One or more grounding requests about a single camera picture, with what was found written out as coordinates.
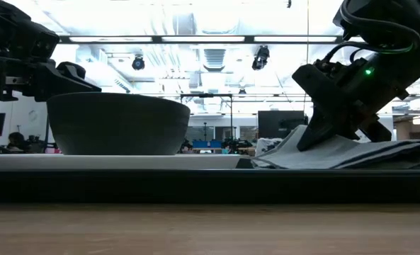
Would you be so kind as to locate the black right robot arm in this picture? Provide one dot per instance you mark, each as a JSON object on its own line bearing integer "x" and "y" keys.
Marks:
{"x": 379, "y": 10}

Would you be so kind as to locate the blue storage bin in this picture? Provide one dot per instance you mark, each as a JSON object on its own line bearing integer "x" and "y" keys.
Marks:
{"x": 208, "y": 144}

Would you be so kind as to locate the grey cloth napkin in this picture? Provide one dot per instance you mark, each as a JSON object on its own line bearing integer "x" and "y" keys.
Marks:
{"x": 372, "y": 154}

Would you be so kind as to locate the person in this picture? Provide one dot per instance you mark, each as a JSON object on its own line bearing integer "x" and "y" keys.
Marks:
{"x": 16, "y": 139}

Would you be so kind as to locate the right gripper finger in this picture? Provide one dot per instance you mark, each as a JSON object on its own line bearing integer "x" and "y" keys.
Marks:
{"x": 378, "y": 131}
{"x": 323, "y": 131}

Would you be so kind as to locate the black ceiling spotlight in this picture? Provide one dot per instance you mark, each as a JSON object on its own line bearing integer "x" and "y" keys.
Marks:
{"x": 138, "y": 63}
{"x": 261, "y": 56}

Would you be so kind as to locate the silver ventilation duct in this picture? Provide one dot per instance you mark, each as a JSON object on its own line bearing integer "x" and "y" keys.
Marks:
{"x": 213, "y": 58}

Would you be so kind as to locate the black T-shaped stand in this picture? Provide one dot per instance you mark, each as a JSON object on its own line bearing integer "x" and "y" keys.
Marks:
{"x": 231, "y": 117}

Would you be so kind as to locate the black bowl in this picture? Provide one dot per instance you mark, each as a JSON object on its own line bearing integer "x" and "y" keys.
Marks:
{"x": 119, "y": 124}

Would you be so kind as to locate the black computer monitor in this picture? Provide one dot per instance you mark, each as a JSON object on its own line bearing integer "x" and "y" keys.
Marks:
{"x": 280, "y": 122}

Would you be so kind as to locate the black bar with light strips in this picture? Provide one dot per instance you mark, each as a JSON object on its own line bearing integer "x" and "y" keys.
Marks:
{"x": 202, "y": 39}

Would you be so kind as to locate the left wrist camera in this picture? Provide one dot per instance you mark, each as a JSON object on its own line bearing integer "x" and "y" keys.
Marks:
{"x": 43, "y": 44}

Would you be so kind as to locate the white round plate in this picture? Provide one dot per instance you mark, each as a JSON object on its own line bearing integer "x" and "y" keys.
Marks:
{"x": 107, "y": 161}

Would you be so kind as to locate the lit ceiling lamp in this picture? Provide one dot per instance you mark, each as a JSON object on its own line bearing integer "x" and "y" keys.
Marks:
{"x": 419, "y": 120}

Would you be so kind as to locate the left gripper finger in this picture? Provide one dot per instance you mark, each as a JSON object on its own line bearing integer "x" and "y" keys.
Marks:
{"x": 64, "y": 86}
{"x": 71, "y": 70}

